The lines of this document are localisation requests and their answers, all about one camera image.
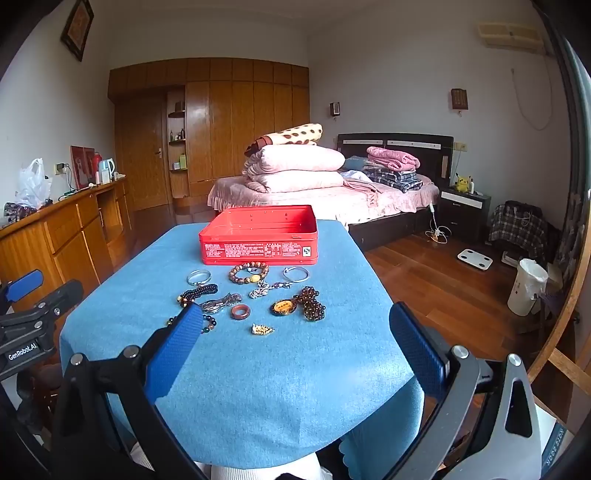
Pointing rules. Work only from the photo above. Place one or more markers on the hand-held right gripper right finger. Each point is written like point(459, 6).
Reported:
point(418, 346)

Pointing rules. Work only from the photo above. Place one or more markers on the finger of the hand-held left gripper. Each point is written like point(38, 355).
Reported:
point(23, 285)
point(64, 295)

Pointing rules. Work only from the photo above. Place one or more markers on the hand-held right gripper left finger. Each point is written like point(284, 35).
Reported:
point(175, 353)

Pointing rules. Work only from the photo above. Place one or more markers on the ornate silver bangle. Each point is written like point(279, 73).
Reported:
point(197, 283)

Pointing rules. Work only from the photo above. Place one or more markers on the small gold pendant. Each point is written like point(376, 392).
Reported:
point(261, 329)

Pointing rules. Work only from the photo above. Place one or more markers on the amber oval pendant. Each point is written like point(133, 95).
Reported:
point(282, 307)

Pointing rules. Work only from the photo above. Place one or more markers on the red tin box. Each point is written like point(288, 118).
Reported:
point(258, 249)

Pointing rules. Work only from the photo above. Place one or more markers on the plain silver bangle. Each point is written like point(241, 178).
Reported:
point(302, 278)

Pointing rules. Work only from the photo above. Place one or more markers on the wooden sideboard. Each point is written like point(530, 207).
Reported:
point(69, 240)

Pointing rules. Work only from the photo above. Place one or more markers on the white plastic bag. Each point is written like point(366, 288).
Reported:
point(33, 184)

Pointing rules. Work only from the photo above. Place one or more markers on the white bathroom scale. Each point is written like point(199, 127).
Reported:
point(474, 259)

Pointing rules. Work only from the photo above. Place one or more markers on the blue tablecloth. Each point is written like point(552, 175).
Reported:
point(277, 392)

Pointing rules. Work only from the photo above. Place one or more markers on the white trash bin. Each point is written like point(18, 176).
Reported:
point(524, 290)

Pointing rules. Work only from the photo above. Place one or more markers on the red framed photo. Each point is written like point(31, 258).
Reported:
point(81, 168)

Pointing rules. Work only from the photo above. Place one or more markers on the pale electric kettle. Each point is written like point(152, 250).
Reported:
point(107, 170)

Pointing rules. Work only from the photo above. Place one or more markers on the red thermos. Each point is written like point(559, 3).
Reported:
point(97, 164)

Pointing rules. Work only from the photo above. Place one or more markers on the dark nightstand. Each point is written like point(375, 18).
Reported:
point(464, 217)

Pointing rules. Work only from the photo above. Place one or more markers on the wooden door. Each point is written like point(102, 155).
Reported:
point(143, 152)

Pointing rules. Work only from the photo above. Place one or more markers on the stack of plaid clothes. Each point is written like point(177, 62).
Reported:
point(397, 181)

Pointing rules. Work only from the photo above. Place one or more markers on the pink scarf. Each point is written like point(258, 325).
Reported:
point(362, 186)

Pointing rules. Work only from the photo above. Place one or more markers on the yellow plush toy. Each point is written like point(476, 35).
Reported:
point(462, 182)

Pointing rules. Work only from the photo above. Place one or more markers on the bed with dark headboard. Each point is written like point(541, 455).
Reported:
point(323, 203)

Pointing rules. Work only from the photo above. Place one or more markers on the pink folded blanket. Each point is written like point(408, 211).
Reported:
point(392, 159)

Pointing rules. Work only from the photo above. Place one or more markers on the blue pillow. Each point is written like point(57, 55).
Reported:
point(355, 164)

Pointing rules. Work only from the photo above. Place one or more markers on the pink folded quilt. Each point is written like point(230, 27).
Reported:
point(300, 181)
point(300, 159)

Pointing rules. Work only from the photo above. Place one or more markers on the wooden wardrobe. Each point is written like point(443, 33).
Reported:
point(240, 129)

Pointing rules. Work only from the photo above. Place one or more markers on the cream spotted blanket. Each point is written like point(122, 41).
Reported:
point(295, 133)

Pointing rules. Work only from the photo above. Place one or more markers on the wall socket with plug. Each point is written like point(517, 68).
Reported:
point(60, 168)

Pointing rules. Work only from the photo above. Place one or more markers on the wooden wall calendar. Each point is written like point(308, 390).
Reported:
point(459, 98)

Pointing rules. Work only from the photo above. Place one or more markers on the framed wall picture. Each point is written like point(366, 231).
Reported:
point(78, 27)

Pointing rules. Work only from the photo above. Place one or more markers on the wall air conditioner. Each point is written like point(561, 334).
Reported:
point(510, 36)

